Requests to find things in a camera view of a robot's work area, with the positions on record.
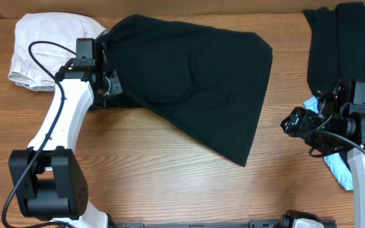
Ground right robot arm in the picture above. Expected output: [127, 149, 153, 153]
[281, 81, 365, 227]

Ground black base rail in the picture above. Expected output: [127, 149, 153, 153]
[109, 219, 337, 228]

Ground beige folded trousers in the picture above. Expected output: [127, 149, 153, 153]
[8, 12, 108, 86]

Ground black t-shirt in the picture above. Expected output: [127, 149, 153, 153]
[98, 15, 272, 166]

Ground grey folded garment under trousers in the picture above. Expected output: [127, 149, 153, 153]
[15, 82, 55, 92]

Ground black knit garment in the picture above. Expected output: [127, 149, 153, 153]
[304, 2, 365, 97]

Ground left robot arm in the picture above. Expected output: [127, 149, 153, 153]
[1, 38, 123, 228]

